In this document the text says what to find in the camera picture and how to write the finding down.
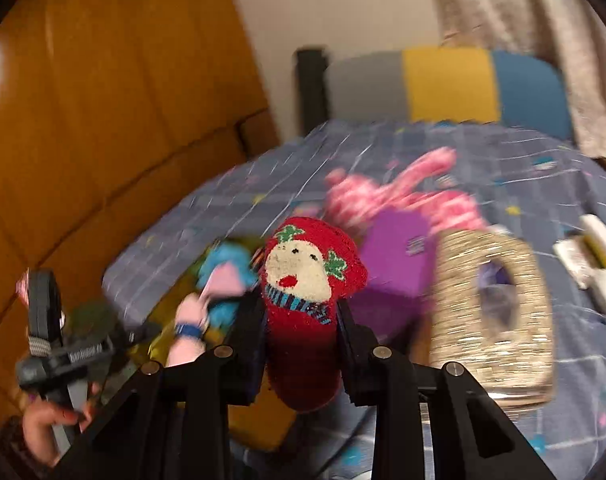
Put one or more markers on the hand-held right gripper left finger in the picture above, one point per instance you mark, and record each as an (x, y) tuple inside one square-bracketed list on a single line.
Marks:
[(250, 355)]

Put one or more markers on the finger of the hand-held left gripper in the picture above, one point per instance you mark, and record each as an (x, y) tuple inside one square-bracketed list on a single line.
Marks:
[(138, 336)]

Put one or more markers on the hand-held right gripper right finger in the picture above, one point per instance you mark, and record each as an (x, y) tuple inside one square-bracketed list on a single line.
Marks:
[(350, 355)]

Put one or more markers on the red snowman sock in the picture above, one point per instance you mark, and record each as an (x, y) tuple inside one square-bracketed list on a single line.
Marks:
[(303, 350)]

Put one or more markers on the blue plush bear toy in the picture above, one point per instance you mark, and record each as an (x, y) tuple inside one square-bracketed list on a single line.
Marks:
[(228, 260)]

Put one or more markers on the white plastic packet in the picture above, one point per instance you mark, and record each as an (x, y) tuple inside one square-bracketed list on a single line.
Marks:
[(578, 265)]

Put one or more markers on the person's left forearm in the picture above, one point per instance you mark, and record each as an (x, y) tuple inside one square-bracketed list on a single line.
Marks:
[(8, 445)]

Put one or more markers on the person's left hand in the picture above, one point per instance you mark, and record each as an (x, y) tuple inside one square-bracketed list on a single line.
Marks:
[(40, 430)]

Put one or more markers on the purple carton box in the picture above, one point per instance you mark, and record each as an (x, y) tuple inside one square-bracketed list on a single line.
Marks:
[(393, 270)]

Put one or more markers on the silver ornate tissue box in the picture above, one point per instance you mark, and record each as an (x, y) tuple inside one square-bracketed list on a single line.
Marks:
[(463, 360)]

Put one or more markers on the pink spotted plush toy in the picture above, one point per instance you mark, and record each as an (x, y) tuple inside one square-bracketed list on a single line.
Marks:
[(363, 200)]

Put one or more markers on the wooden wardrobe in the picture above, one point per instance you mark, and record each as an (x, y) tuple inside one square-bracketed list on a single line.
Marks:
[(108, 85)]

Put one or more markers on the grey yellow blue chair back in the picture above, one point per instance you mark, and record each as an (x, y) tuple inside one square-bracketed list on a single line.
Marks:
[(448, 85)]

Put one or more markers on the ship print curtain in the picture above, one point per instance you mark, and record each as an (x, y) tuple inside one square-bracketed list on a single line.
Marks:
[(508, 10)]

